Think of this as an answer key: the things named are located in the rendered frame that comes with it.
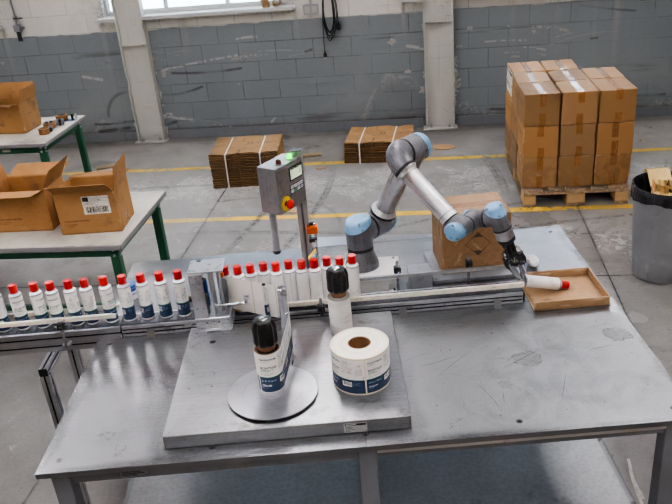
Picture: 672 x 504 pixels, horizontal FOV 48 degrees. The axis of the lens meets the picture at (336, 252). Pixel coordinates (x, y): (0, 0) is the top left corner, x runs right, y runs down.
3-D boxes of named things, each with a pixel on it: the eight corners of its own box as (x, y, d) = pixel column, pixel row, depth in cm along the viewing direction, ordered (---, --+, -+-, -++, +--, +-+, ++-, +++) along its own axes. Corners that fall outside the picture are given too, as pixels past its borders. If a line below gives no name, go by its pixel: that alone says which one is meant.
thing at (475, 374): (36, 479, 240) (34, 474, 240) (134, 266, 376) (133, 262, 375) (700, 423, 239) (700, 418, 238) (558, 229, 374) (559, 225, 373)
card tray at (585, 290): (534, 311, 303) (534, 302, 302) (518, 281, 327) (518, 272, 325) (609, 305, 303) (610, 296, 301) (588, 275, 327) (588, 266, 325)
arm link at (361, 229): (341, 248, 335) (337, 219, 330) (360, 238, 344) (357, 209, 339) (362, 253, 327) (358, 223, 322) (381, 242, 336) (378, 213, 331)
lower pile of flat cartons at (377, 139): (343, 164, 731) (341, 142, 722) (351, 146, 779) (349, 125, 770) (411, 162, 720) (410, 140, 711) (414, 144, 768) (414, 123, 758)
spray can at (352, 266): (348, 302, 312) (344, 258, 303) (349, 296, 316) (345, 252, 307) (361, 302, 311) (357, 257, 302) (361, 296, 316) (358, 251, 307)
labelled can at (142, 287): (141, 321, 312) (131, 277, 303) (144, 315, 316) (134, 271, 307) (154, 320, 312) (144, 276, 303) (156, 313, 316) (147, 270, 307)
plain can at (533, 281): (527, 283, 308) (572, 288, 313) (525, 272, 310) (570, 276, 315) (521, 288, 313) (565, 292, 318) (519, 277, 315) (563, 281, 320)
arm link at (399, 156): (382, 140, 298) (466, 232, 287) (399, 133, 306) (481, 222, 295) (369, 159, 307) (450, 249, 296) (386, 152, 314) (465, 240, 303)
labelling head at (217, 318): (197, 332, 299) (186, 274, 288) (201, 315, 311) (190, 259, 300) (232, 329, 299) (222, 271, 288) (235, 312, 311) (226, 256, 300)
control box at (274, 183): (261, 212, 300) (255, 166, 292) (287, 197, 312) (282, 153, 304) (282, 216, 295) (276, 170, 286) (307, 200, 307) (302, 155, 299)
